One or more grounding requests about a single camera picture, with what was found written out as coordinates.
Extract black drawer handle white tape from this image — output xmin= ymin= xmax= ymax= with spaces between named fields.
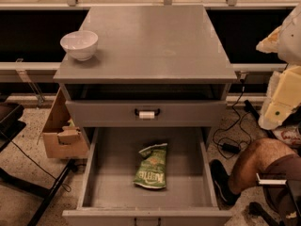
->
xmin=135 ymin=109 xmax=161 ymax=120

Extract black stand legs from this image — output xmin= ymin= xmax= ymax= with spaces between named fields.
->
xmin=0 ymin=158 xmax=79 ymax=226

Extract clear acrylic bracket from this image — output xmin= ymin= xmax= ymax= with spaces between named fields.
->
xmin=16 ymin=69 xmax=45 ymax=107

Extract grey top drawer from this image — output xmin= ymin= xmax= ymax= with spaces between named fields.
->
xmin=66 ymin=100 xmax=226 ymax=127

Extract open grey middle drawer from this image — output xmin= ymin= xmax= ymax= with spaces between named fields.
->
xmin=61 ymin=126 xmax=233 ymax=226

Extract brown cardboard box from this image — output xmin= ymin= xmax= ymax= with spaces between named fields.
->
xmin=42 ymin=90 xmax=89 ymax=159

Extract person's bare leg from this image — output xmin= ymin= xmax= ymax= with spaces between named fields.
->
xmin=228 ymin=138 xmax=297 ymax=195

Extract black shoe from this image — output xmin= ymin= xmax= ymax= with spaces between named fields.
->
xmin=210 ymin=159 xmax=240 ymax=206

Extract green jalapeno chip bag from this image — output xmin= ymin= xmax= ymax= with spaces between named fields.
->
xmin=134 ymin=143 xmax=167 ymax=189

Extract black power adapter cable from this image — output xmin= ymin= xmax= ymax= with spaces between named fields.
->
xmin=212 ymin=75 xmax=254 ymax=160

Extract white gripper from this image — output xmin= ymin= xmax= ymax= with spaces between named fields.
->
xmin=256 ymin=4 xmax=301 ymax=130

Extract white ceramic bowl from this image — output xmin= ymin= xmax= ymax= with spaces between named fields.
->
xmin=60 ymin=30 xmax=98 ymax=61

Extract red white snack bag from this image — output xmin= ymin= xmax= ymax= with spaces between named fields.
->
xmin=273 ymin=125 xmax=301 ymax=147

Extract grey drawer cabinet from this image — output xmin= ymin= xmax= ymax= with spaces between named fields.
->
xmin=54 ymin=6 xmax=236 ymax=142

